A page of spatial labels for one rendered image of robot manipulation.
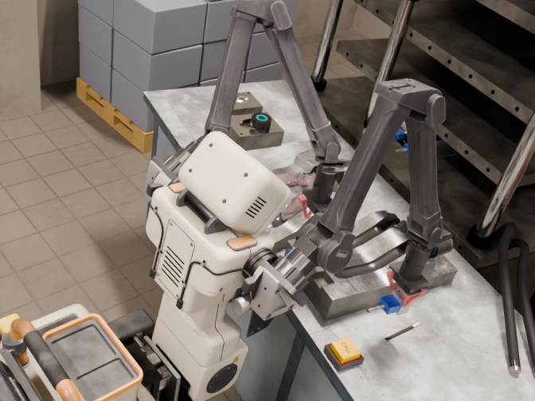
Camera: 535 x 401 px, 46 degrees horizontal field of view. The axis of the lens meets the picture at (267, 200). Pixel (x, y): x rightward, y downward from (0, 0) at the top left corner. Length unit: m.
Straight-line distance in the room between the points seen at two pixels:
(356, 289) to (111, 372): 0.74
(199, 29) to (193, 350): 2.32
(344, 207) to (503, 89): 1.09
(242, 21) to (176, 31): 1.92
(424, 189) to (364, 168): 0.23
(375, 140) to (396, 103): 0.09
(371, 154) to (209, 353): 0.65
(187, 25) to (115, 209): 1.07
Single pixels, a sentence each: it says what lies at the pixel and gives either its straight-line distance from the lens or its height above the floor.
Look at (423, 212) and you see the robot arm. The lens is 1.56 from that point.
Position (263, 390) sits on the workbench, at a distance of 2.32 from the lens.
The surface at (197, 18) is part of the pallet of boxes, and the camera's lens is 3.60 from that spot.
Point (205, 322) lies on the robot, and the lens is 1.58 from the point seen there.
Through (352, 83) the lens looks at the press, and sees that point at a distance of 3.22.
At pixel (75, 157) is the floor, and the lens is 3.73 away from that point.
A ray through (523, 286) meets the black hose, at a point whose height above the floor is 0.88.
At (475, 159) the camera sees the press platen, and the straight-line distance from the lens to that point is 2.40.
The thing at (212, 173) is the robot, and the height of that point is 1.34.
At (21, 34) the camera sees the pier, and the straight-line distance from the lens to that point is 3.88.
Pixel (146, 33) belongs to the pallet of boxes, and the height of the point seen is 0.73.
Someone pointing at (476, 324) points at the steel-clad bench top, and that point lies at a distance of 2.05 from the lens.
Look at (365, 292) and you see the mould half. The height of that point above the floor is 0.88.
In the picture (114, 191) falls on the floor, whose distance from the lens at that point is 3.48.
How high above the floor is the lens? 2.13
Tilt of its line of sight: 37 degrees down
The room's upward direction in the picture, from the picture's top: 13 degrees clockwise
